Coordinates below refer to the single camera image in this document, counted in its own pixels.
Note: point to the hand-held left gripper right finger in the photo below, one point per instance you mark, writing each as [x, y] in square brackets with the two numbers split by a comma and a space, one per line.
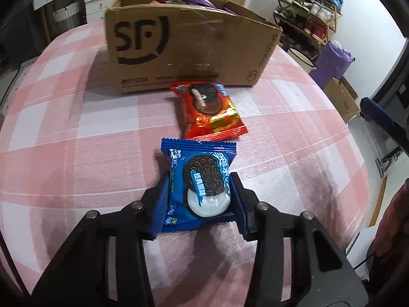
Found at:
[238, 198]

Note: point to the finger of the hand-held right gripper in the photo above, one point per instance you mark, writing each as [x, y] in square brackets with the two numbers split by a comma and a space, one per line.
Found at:
[383, 164]
[377, 115]

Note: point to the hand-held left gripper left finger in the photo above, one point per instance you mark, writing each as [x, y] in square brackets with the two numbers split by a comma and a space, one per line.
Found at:
[161, 198]

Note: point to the blue cookie packet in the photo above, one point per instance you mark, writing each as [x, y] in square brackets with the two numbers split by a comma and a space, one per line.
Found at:
[198, 172]

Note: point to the red cookie packet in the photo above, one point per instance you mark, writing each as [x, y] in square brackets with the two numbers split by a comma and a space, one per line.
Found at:
[207, 115]

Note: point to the brown cardboard box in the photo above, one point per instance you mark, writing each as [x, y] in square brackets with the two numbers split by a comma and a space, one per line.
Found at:
[191, 48]

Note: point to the person's right forearm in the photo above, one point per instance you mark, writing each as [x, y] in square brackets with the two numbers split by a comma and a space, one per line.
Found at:
[394, 230]

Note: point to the dark patterned box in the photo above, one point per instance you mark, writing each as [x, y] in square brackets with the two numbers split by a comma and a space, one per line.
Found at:
[350, 89]

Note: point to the large printed cardboard box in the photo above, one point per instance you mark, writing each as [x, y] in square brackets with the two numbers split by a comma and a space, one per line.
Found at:
[342, 102]

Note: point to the purple bag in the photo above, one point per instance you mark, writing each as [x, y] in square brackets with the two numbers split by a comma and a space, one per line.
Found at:
[332, 64]

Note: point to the cream waste bin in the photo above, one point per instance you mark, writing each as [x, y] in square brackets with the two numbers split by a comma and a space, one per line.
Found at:
[300, 58]

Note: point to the wooden shoe rack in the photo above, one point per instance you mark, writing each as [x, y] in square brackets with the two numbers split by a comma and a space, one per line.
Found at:
[334, 22]

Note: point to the pink plaid tablecloth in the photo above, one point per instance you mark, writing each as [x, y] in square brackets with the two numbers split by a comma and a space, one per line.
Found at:
[80, 134]

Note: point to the dotted rug striped border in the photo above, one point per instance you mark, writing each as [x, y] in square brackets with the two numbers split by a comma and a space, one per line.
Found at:
[9, 96]

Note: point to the woven laundry basket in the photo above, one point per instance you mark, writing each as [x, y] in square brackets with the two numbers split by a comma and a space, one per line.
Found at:
[65, 16]

